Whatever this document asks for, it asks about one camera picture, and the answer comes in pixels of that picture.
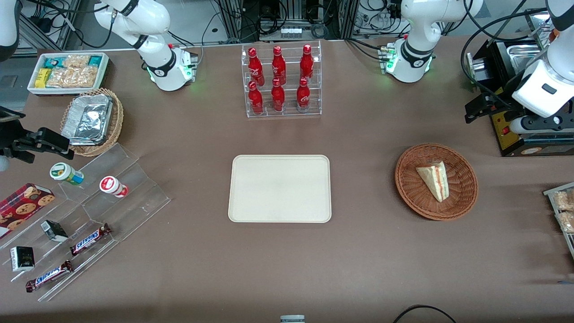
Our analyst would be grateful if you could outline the light wicker basket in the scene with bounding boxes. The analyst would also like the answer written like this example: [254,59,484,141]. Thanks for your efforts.
[60,88,124,157]

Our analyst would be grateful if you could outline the red cola bottle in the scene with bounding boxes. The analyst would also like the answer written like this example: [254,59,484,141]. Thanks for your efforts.
[272,45,287,86]
[296,77,311,112]
[248,81,264,115]
[270,78,286,113]
[248,48,265,87]
[300,44,314,82]

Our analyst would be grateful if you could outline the triangle sandwich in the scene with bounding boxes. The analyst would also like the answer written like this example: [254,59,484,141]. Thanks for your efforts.
[415,161,449,203]

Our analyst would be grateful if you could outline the white snack bin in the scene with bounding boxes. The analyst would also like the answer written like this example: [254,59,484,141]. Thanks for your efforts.
[27,52,110,96]

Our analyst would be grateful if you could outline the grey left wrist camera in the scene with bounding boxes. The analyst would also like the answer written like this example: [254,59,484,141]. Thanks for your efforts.
[509,115,565,135]

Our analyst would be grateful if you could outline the green lid yogurt cup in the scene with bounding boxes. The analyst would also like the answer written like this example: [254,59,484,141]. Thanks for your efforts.
[49,162,85,186]

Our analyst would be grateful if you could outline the aluminium foil container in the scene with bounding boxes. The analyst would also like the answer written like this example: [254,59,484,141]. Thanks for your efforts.
[61,94,114,147]

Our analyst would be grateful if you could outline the red lid yogurt cup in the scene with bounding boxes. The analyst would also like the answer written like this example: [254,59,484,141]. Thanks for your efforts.
[99,175,130,199]

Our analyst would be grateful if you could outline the black table cable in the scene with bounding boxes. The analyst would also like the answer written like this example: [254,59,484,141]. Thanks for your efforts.
[393,305,457,323]

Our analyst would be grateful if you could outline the clear pastry bag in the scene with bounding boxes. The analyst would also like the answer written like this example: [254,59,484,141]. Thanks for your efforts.
[552,189,574,212]
[555,211,574,234]

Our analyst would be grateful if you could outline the metal warmer pan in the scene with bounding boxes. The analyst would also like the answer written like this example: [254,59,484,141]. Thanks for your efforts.
[506,44,547,76]

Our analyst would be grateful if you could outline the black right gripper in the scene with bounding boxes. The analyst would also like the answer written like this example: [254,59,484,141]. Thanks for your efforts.
[0,107,75,165]

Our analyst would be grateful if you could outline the small black white box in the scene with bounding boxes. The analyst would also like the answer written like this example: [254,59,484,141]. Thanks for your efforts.
[10,245,35,273]

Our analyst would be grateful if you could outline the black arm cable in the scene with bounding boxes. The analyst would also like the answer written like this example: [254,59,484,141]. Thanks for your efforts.
[460,0,548,113]

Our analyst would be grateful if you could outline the clear acrylic bottle rack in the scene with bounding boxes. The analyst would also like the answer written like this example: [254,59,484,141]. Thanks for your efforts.
[241,40,323,118]

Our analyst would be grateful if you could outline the red cookie box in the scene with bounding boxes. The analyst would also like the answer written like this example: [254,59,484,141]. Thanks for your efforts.
[0,183,56,239]

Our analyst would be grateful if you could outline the black yellow food warmer cabinet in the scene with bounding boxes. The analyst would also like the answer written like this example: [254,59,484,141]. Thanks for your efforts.
[465,8,574,157]

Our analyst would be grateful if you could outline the clear acrylic tiered shelf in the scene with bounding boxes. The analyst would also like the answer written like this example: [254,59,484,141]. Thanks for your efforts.
[0,143,172,302]

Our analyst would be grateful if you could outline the grey snack tray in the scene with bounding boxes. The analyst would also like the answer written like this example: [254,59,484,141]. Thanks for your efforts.
[543,181,574,260]

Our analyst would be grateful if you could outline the snickers bar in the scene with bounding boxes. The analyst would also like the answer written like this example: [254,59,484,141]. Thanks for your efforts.
[25,259,74,293]
[69,223,112,257]

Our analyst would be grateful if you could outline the round brown wicker basket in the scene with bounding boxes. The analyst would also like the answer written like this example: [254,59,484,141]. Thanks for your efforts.
[395,143,479,221]

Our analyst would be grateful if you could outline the cream plastic tray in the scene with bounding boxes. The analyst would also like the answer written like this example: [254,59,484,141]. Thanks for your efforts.
[228,154,332,223]

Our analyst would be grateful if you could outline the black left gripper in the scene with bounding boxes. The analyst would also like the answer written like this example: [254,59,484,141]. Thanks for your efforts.
[465,85,516,124]

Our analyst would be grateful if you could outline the clear cracker bag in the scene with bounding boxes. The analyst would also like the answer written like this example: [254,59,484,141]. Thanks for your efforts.
[46,67,75,88]
[72,66,100,88]
[63,54,91,69]

